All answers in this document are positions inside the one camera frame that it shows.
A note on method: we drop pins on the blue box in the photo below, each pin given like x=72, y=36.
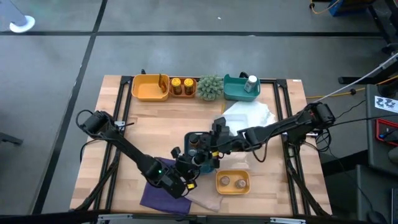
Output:
x=345, y=7

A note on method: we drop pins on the white printed sticker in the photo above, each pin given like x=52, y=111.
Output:
x=385, y=104

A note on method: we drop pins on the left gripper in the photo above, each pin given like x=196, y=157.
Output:
x=186, y=170

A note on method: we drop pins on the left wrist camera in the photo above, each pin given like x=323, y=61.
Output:
x=176, y=152

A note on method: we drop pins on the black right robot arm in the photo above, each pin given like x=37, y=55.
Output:
x=280, y=124

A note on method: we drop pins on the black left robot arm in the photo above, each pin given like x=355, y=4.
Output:
x=124, y=146

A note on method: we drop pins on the small black box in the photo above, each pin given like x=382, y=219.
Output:
x=219, y=122

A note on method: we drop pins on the clear plastic container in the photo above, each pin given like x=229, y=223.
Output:
x=241, y=161

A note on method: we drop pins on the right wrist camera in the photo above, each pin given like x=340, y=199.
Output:
x=224, y=133

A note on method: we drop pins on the dark side table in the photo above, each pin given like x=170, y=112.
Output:
x=385, y=155

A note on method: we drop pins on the dark teal plastic bin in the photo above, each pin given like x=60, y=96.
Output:
x=209, y=169

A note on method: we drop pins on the black crossbar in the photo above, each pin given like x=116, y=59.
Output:
x=62, y=217

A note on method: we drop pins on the brown translucent object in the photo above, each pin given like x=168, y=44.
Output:
x=162, y=83

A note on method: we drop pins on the light teal plastic bin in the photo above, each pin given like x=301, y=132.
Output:
x=236, y=91

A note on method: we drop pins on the green succulent plant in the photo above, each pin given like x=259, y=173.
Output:
x=210, y=87

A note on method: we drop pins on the white crumpled sheet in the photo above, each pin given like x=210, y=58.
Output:
x=258, y=110

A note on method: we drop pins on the yellow-capped spice bottle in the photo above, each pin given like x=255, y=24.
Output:
x=188, y=86
x=176, y=86

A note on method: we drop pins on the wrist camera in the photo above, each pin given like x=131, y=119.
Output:
x=176, y=152
x=224, y=133

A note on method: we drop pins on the black aluminium table frame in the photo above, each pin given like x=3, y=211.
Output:
x=125, y=80

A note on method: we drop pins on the purple cloth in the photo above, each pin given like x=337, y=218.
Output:
x=161, y=202

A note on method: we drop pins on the small orange plastic bin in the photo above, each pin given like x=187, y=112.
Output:
x=183, y=96

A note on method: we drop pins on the large yellow plastic bin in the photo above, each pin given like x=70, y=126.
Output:
x=147, y=90

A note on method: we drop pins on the black floor stand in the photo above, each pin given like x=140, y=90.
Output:
x=381, y=21

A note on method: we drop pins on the small yellow plastic bin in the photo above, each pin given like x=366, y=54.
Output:
x=233, y=190

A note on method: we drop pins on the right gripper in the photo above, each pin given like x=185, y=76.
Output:
x=217, y=146

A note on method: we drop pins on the white rod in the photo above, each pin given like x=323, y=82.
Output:
x=367, y=76

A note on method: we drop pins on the pole stand white base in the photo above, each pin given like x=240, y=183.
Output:
x=21, y=25

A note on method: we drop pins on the glass jar dark lid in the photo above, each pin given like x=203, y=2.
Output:
x=192, y=152

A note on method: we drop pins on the red-framed tray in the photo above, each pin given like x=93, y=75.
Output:
x=385, y=132

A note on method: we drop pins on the white bottle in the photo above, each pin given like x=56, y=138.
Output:
x=250, y=83

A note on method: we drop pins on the thin yellow stick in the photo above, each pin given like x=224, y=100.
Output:
x=223, y=108

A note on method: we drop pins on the black stand foot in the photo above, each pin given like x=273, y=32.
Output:
x=11, y=138

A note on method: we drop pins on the beige cloth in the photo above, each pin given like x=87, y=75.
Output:
x=206, y=200

